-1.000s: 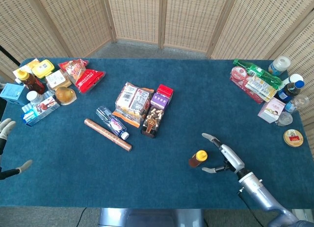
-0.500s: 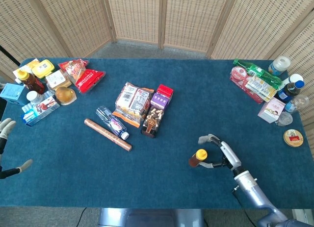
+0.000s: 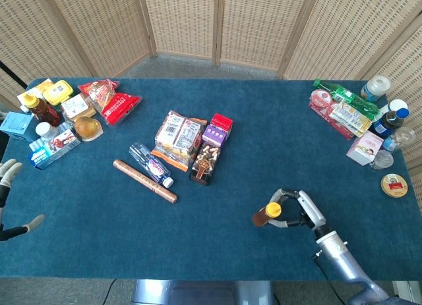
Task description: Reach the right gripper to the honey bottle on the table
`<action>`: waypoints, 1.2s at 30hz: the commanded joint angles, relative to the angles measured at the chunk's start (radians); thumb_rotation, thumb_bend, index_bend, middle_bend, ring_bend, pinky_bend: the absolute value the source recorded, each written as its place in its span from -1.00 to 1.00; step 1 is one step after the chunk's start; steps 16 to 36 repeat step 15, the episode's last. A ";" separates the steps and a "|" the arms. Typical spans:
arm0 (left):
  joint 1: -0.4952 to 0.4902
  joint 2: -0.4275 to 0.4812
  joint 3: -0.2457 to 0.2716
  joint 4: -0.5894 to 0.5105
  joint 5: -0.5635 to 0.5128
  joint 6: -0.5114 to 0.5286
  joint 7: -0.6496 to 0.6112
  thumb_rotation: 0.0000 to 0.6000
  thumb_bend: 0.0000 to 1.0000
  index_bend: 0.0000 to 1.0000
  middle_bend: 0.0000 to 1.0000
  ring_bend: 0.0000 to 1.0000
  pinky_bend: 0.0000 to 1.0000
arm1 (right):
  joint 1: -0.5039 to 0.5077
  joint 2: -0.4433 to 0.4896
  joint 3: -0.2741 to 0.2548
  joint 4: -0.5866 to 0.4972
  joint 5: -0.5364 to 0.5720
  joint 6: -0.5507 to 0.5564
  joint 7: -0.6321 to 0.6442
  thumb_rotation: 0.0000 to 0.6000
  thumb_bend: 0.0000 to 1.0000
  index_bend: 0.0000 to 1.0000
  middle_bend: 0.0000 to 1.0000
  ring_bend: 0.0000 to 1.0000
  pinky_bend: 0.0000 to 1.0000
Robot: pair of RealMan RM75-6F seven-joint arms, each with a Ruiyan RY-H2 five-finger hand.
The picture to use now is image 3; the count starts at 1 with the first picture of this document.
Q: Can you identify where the red and white drink carton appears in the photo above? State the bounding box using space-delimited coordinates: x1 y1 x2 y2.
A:
210 113 233 133

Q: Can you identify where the brown bottle yellow cap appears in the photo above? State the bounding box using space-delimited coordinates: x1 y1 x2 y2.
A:
252 202 283 227

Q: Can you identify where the dark chocolate snack box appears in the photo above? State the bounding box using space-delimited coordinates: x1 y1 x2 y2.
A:
189 142 222 186

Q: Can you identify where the yellow flat packet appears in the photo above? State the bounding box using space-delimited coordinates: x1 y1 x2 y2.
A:
16 79 53 101

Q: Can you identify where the dark sauce bottle yellow cap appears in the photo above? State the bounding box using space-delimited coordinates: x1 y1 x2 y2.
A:
20 94 62 127

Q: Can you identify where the small white jar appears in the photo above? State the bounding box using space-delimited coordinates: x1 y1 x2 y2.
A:
35 121 60 141

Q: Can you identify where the light blue carton box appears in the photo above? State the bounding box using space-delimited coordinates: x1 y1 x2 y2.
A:
0 111 39 142

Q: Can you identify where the long brown snack stick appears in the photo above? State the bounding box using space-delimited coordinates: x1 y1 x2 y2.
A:
113 159 179 204

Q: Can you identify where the black cable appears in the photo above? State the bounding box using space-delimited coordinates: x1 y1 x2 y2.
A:
312 254 346 305

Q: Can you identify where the white jar with blue label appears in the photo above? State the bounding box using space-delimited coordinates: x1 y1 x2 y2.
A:
360 75 392 103

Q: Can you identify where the clear empty plastic bottle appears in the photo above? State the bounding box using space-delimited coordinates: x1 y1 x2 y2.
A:
382 126 417 153

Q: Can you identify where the round tin with red label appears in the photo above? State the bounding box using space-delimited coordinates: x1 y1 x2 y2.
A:
380 173 409 198

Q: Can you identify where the yellow lidded box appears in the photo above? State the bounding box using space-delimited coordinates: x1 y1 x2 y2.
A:
42 80 75 105

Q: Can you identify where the green plastic bottle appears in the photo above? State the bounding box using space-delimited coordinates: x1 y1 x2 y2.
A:
312 78 380 117

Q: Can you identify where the pink and white box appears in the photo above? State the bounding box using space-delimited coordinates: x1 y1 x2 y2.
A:
346 130 385 167

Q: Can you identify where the blue white box with cherries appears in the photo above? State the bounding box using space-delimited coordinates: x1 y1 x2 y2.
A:
28 128 82 170

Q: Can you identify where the dark bottle with blue cap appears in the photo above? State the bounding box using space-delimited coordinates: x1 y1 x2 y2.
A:
372 107 409 136

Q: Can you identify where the yellow white snack packet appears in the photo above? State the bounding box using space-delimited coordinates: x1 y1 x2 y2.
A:
329 102 372 136

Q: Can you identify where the clear bag of wrapped snacks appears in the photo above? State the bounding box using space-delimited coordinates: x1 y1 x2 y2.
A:
150 110 208 173

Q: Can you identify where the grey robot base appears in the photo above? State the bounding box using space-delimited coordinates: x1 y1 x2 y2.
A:
131 279 274 305

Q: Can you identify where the red bread bag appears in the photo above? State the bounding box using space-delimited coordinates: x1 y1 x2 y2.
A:
78 78 142 126

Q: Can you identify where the red triple cup pack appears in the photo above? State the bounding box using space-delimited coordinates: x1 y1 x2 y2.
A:
309 89 363 140

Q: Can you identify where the purple and white drink carton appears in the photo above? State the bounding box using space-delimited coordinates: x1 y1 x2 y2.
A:
201 124 229 148

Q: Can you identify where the clear water bottle white cap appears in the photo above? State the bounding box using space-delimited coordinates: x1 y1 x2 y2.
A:
128 142 175 188

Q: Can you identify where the wrapped bread with white label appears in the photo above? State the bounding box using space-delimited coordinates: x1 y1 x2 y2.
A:
61 93 97 119

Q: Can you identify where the teal tablecloth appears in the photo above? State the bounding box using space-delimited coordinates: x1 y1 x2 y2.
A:
0 76 422 281

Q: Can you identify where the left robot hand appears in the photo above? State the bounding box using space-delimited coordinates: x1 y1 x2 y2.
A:
0 158 46 243

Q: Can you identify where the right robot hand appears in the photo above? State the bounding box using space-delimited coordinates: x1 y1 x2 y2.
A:
268 188 327 232

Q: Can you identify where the woven rattan folding screen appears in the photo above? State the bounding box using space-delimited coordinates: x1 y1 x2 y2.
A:
0 0 422 217

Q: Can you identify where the clear glass dish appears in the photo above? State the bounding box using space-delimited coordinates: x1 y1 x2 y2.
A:
369 150 395 170

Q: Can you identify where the white capped bottle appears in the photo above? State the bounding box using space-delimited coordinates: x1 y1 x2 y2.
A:
378 99 409 121

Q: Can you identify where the bread bun in wrapper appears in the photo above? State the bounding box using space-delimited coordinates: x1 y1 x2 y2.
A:
74 116 104 142

